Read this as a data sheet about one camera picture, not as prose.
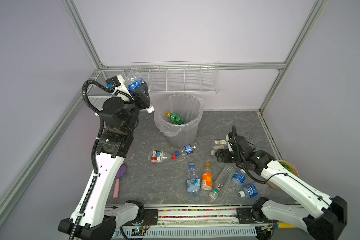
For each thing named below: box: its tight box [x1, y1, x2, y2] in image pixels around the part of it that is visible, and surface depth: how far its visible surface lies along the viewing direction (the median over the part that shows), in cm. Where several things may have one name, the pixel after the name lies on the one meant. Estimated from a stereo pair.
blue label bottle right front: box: [238, 184, 259, 199], surface depth 79 cm
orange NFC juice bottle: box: [201, 162, 213, 191], surface depth 83 cm
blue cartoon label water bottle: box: [185, 162, 201, 197], surface depth 82 cm
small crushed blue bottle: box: [182, 144, 197, 155], surface depth 95 cm
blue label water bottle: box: [228, 169, 246, 194], surface depth 81 cm
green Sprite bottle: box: [166, 112, 186, 125], surface depth 101 cm
